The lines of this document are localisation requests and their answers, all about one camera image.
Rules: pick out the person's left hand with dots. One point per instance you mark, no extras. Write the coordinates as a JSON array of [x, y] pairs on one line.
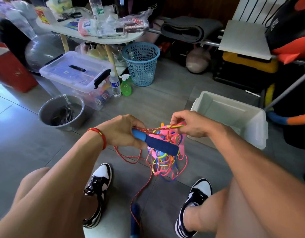
[[120, 131]]

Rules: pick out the person's right hand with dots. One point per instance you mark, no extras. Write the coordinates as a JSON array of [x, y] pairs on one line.
[[192, 124]]

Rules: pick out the white plastic bin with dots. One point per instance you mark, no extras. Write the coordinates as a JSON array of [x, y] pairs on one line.
[[251, 126]]

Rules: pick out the person's right forearm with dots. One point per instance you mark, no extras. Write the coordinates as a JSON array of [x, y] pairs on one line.
[[266, 181]]

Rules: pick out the person's left forearm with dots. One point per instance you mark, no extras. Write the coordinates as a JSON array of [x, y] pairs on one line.
[[48, 195]]

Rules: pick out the person's right leg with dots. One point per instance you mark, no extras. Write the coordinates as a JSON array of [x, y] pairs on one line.
[[227, 210]]

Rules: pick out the person's leg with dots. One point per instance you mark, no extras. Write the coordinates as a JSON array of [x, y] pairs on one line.
[[227, 210], [28, 183]]

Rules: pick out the person's left leg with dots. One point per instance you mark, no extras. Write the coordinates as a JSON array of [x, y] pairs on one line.
[[28, 183]]

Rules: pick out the green spray bottle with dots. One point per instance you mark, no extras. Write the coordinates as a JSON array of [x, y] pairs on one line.
[[126, 88]]

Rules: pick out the small plastic water bottle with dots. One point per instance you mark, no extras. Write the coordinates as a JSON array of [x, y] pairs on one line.
[[115, 86]]

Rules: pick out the black white left shoe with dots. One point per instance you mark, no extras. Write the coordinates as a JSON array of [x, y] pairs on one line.
[[100, 176]]

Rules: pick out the black white shoe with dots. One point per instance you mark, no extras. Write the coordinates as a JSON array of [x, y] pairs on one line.
[[100, 176], [198, 191]]

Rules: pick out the brown ball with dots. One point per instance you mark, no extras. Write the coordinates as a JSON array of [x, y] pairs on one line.
[[198, 61]]

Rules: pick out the black white right shoe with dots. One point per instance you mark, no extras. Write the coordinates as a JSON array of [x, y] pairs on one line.
[[198, 191]]

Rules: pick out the blue mesh plastic basket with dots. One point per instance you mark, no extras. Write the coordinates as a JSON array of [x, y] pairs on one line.
[[140, 64]]

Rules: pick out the grey metal basin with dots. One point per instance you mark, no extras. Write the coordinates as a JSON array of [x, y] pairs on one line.
[[45, 110]]

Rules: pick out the clear bin with black latches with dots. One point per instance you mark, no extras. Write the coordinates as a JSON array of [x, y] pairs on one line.
[[68, 71]]

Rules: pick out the yellow black case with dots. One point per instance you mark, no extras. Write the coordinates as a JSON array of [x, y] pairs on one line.
[[249, 63]]

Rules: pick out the grey folded mat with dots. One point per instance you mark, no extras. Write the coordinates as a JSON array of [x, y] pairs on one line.
[[189, 29]]

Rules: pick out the grey flat board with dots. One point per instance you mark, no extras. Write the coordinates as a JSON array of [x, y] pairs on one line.
[[244, 41]]

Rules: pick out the multicoloured hula hoop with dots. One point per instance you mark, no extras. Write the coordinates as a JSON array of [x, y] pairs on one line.
[[291, 120]]

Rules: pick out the pink white packet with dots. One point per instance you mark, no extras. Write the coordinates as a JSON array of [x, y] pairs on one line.
[[86, 27]]

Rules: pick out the grey exercise ball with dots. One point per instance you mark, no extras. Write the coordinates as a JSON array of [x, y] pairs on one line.
[[43, 51]]

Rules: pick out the clear plastic bag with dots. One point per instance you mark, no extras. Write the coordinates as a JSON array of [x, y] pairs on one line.
[[136, 21]]

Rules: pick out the white round table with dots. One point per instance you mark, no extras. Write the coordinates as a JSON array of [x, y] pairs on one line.
[[68, 31]]

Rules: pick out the red bag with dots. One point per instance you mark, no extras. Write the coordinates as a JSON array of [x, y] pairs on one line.
[[11, 71]]

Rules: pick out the large plastic water bottle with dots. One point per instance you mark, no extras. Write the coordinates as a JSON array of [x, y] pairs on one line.
[[96, 7]]

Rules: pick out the black red inflatable toy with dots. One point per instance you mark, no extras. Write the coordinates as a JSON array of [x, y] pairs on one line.
[[291, 42]]

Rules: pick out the white radiator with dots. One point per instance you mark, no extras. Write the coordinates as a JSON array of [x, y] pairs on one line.
[[256, 10]]

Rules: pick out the white green pack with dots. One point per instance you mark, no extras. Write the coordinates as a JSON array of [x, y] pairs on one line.
[[60, 5]]

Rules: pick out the white plastic bag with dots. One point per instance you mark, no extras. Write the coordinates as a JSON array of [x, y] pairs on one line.
[[21, 17]]

